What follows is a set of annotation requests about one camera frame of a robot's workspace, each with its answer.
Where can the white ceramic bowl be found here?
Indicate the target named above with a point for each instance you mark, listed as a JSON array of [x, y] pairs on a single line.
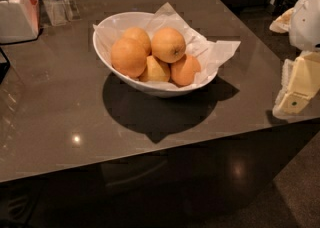
[[110, 25]]

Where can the white napkin box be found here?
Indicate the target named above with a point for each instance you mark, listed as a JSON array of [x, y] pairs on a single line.
[[19, 20]]

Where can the small front yellow orange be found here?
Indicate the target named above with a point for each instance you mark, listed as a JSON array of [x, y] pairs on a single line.
[[156, 70]]

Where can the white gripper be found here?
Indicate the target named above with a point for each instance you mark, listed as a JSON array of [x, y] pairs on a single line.
[[306, 22]]

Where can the black object at left edge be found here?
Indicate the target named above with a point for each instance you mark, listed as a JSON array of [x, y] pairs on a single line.
[[4, 65]]

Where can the large left orange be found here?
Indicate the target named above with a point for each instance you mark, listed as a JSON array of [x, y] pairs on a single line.
[[128, 57]]

